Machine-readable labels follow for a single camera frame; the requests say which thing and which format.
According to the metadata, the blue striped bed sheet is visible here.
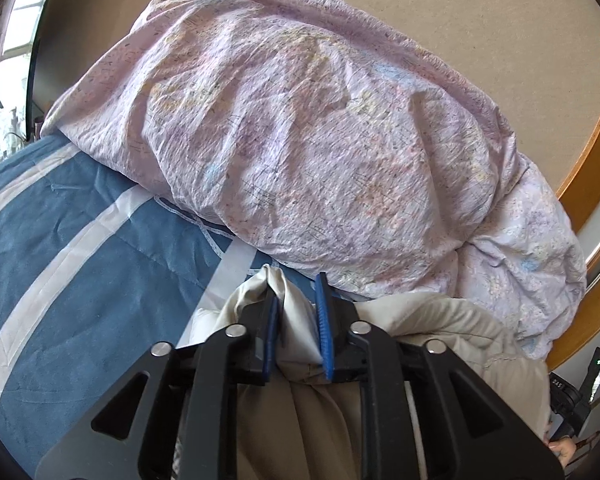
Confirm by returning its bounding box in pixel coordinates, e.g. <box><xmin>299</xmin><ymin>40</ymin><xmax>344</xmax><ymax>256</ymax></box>
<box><xmin>0</xmin><ymin>132</ymin><xmax>271</xmax><ymax>480</ymax></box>

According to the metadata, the wooden door trim strip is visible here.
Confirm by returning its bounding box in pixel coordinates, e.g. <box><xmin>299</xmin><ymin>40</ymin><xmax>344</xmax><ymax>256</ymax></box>
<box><xmin>556</xmin><ymin>72</ymin><xmax>600</xmax><ymax>233</ymax></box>

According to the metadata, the pink floral duvet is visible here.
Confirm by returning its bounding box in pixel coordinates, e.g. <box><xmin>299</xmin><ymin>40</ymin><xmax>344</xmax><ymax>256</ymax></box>
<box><xmin>40</xmin><ymin>0</ymin><xmax>588</xmax><ymax>362</ymax></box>

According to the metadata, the black flat television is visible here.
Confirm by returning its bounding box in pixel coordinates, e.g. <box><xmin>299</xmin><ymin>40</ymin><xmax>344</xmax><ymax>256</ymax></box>
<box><xmin>26</xmin><ymin>0</ymin><xmax>72</xmax><ymax>142</ymax></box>

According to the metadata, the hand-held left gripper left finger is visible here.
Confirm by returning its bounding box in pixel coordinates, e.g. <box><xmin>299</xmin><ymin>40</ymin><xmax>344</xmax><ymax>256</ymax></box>
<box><xmin>35</xmin><ymin>286</ymin><xmax>281</xmax><ymax>480</ymax></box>

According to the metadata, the beige quilted down jacket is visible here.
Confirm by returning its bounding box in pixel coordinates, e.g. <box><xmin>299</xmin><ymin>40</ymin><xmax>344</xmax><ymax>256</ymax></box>
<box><xmin>172</xmin><ymin>262</ymin><xmax>552</xmax><ymax>480</ymax></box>

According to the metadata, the wooden door frame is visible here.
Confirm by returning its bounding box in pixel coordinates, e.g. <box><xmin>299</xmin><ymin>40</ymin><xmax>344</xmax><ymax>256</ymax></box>
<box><xmin>545</xmin><ymin>255</ymin><xmax>600</xmax><ymax>372</ymax></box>

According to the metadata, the person's right hand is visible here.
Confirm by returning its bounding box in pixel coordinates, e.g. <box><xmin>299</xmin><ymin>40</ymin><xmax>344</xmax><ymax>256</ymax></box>
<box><xmin>547</xmin><ymin>437</ymin><xmax>580</xmax><ymax>478</ymax></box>

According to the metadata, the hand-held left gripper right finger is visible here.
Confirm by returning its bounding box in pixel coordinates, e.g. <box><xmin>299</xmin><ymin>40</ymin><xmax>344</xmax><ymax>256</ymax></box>
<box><xmin>313</xmin><ymin>272</ymin><xmax>566</xmax><ymax>480</ymax></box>

